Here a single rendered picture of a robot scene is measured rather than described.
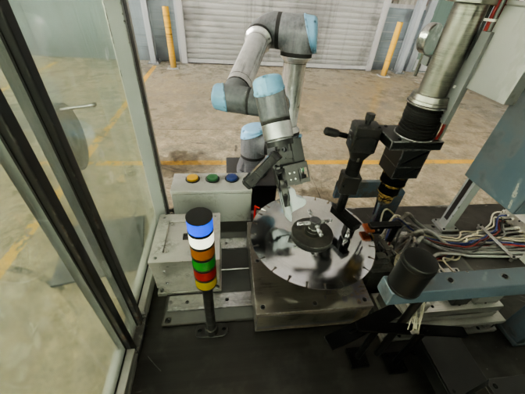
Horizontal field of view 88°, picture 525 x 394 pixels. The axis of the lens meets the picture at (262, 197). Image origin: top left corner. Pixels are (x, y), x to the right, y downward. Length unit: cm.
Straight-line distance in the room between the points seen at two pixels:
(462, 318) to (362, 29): 649
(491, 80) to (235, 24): 600
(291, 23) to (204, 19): 538
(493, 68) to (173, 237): 76
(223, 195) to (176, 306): 38
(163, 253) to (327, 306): 44
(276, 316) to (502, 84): 62
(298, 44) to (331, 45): 578
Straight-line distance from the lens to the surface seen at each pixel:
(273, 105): 67
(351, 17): 691
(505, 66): 57
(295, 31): 107
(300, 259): 68
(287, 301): 73
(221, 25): 640
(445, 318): 91
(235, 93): 79
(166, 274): 79
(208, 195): 96
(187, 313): 83
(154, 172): 82
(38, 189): 43
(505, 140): 57
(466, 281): 67
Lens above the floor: 147
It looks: 39 degrees down
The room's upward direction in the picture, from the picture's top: 5 degrees clockwise
